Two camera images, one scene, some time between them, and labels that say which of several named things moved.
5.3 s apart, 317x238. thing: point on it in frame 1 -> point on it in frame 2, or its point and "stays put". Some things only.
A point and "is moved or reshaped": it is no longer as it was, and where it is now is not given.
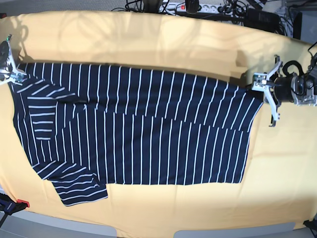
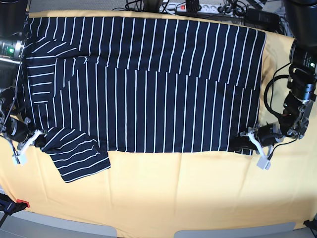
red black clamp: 9,207 stays put
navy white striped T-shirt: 82,127 is moved or reshaped
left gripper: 4,52 -> 17,130
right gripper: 301,89 -> 269,135
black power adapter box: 257,19 stays put
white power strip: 180,8 stays put
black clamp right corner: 312,224 stays put
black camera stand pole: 152,6 stays put
